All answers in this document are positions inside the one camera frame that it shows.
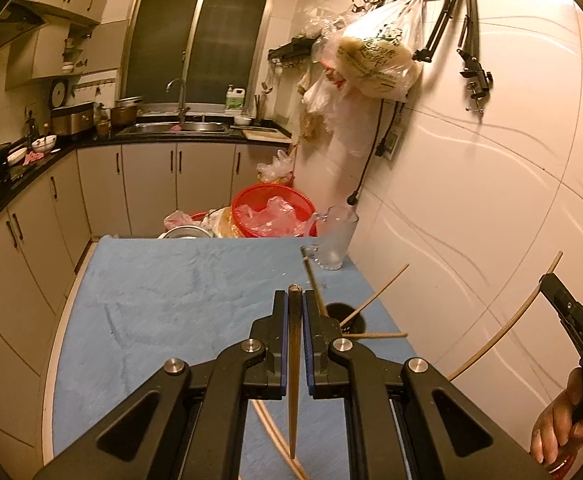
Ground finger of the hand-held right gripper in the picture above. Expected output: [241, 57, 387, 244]
[539, 272, 583, 359]

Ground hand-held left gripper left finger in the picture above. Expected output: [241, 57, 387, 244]
[34, 290, 289, 480]

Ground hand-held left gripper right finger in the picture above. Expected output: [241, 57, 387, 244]
[303, 290, 552, 480]

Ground thin wooden chopstick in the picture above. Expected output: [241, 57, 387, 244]
[286, 284, 303, 461]
[252, 399, 309, 480]
[340, 263, 411, 326]
[345, 331, 411, 340]
[445, 251, 564, 381]
[300, 246, 330, 318]

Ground dark grey perforated utensil holder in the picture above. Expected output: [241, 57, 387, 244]
[324, 302, 368, 342]

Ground person's right hand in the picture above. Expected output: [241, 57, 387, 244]
[530, 367, 583, 468]

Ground clear glass mug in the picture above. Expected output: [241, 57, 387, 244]
[300, 204, 360, 272]

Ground blue towel table cover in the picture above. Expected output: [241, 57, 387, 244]
[50, 234, 425, 480]

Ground red plastic basket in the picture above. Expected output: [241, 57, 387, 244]
[230, 183, 319, 239]

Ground metal bowl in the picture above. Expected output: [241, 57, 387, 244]
[158, 224, 213, 240]

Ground pink plastic bag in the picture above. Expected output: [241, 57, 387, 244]
[163, 209, 198, 231]

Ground white plastic bag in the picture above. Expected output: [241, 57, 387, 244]
[256, 149, 295, 187]

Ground wooden cutting board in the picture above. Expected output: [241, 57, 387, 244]
[242, 128, 293, 142]

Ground hanging clear plastic bags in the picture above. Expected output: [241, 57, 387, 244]
[298, 59, 388, 159]

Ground stainless steel sink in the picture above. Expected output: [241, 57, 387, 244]
[120, 120, 233, 135]

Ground beige lower kitchen cabinets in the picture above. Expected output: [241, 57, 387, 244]
[0, 141, 292, 461]

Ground beige kitchen cabinets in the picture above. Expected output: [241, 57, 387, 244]
[0, 141, 292, 461]
[5, 0, 147, 92]

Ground green detergent bottle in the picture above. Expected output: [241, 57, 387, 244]
[224, 84, 246, 114]

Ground metal sink faucet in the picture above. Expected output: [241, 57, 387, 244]
[165, 78, 190, 127]

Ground stainless steel pot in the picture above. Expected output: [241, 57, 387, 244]
[110, 96, 145, 129]

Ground plastic bag of flatbread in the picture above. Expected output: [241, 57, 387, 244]
[328, 0, 425, 102]

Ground kitchen window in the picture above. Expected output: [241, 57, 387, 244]
[120, 0, 284, 107]

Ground beige upper kitchen cabinets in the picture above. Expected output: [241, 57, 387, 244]
[5, 0, 147, 92]

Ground range hood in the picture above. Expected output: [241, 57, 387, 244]
[0, 1, 45, 59]

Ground black power cable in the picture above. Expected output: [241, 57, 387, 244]
[347, 99, 388, 207]

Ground wall socket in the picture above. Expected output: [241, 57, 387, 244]
[378, 126, 405, 162]

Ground black wall shelf rack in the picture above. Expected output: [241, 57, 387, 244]
[268, 36, 323, 67]

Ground round wall clock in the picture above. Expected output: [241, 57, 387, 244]
[50, 77, 70, 109]

